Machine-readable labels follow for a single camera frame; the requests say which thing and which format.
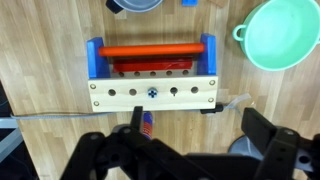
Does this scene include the red toy plank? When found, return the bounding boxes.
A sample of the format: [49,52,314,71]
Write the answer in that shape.
[112,57,194,73]

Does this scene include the clear tape strip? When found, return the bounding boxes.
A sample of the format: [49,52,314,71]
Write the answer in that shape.
[222,93,252,118]

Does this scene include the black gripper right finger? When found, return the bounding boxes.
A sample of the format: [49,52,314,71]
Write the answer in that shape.
[241,107,320,180]

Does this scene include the wooden toy toolbox blue ends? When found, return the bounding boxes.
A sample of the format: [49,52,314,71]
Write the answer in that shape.
[86,33,219,113]

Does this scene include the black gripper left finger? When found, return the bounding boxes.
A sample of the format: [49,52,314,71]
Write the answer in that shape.
[59,106,201,180]

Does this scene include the grey toy cooking pot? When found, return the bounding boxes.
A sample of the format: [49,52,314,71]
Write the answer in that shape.
[105,0,164,14]

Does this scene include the mint green plastic bowl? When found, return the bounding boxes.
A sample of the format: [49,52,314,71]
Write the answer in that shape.
[232,0,320,72]

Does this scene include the blue grey toy bolt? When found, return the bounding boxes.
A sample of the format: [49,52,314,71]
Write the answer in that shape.
[146,87,159,100]

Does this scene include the blue studded toy brick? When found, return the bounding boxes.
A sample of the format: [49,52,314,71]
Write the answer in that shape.
[181,0,199,7]

